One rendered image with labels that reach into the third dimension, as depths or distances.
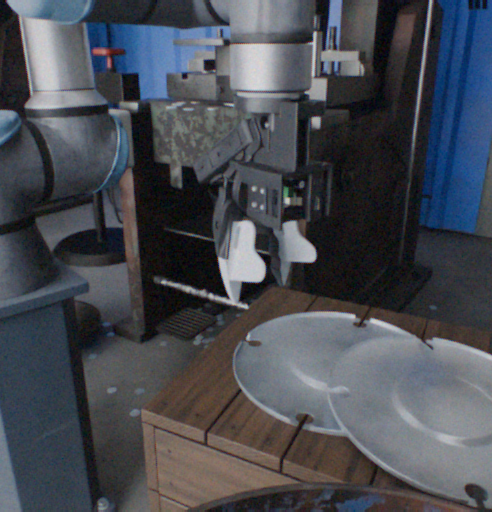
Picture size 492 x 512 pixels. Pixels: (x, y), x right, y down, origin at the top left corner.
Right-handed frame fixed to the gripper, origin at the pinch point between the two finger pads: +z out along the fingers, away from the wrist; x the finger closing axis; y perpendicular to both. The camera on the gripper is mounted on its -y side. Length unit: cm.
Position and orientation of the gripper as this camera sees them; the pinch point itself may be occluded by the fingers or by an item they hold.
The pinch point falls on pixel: (255, 281)
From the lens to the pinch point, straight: 57.5
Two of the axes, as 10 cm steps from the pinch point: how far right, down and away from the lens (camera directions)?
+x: 7.5, -2.5, 6.1
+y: 6.6, 2.8, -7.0
